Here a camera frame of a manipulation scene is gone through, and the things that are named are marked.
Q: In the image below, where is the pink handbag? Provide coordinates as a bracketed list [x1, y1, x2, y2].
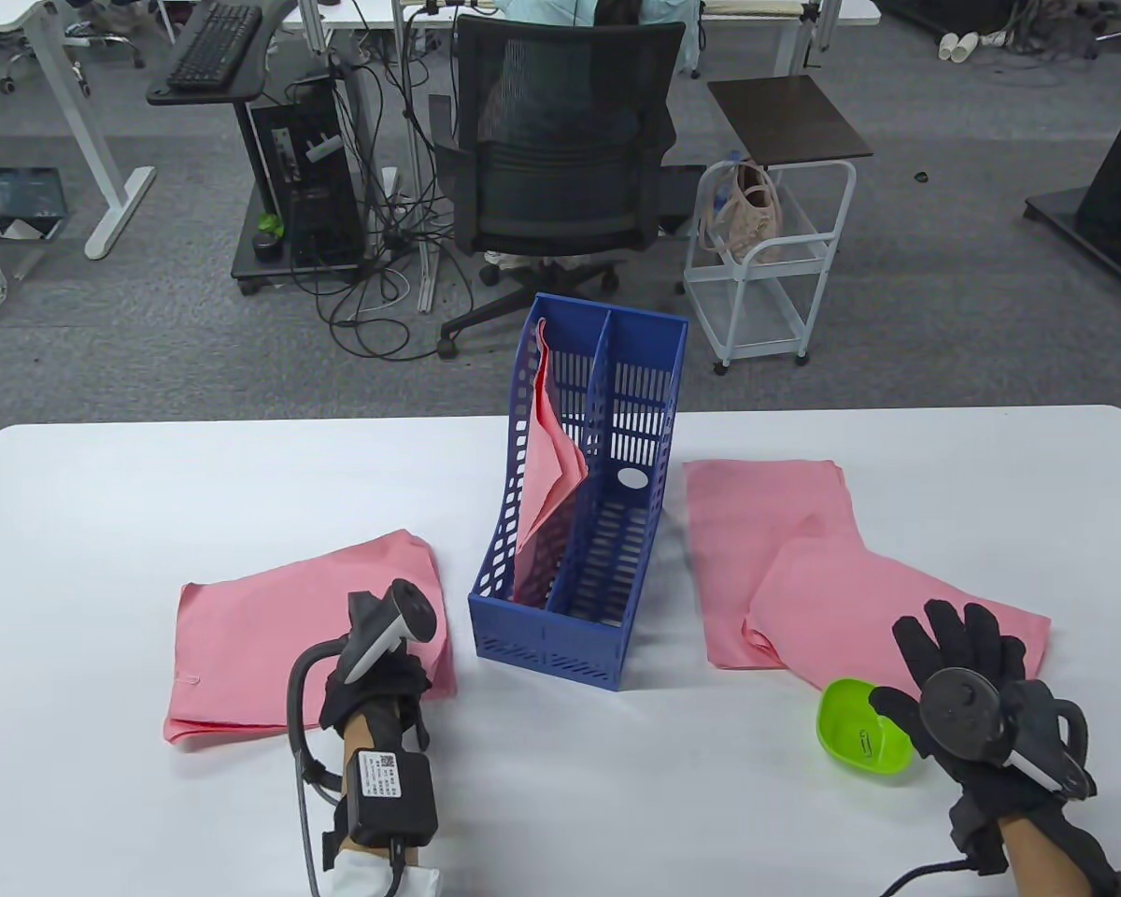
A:
[701, 161, 786, 264]

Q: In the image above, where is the tangle of black cables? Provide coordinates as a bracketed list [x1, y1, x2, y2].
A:
[285, 0, 477, 361]

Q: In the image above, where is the grey left controller cable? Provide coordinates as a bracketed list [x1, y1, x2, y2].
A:
[286, 635, 351, 897]

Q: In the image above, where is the person's left hand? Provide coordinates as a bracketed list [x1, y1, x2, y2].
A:
[320, 648, 433, 750]

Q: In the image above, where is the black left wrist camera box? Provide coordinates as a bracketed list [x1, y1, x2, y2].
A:
[344, 747, 440, 849]

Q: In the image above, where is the dark teal open box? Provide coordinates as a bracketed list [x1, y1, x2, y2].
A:
[0, 166, 74, 242]

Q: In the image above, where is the black keyboard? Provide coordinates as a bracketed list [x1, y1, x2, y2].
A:
[166, 2, 264, 92]

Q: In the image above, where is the person's right hand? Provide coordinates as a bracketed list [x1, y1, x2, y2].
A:
[869, 600, 1089, 831]

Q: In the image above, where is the pink paper stack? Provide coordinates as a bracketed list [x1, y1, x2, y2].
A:
[743, 537, 1054, 694]
[163, 529, 459, 750]
[512, 320, 588, 604]
[684, 458, 862, 670]

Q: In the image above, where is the black hand controller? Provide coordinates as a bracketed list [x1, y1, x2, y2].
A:
[917, 667, 1100, 802]
[341, 577, 440, 688]

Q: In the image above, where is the black left hand controller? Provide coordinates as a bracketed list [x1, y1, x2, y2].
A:
[341, 577, 440, 688]

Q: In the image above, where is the blue plastic file holder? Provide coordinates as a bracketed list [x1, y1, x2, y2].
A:
[467, 292, 690, 692]

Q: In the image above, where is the black computer cart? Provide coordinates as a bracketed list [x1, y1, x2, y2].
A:
[146, 0, 379, 298]

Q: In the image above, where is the white cart with brown top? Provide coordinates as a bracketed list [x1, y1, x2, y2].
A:
[682, 75, 874, 377]

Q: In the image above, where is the black right controller cable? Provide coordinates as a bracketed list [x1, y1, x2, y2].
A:
[883, 860, 982, 897]

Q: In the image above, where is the black right hand controller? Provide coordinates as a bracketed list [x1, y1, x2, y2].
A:
[917, 667, 1100, 802]

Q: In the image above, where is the long white desk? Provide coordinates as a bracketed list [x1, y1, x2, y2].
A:
[313, 0, 884, 80]

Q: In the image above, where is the black computer tower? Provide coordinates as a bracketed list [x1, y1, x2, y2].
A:
[248, 89, 367, 267]

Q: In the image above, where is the green plastic bowl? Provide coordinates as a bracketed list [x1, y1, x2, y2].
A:
[816, 678, 916, 775]

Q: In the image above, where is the black mesh office chair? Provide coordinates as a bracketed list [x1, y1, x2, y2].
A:
[427, 14, 688, 362]

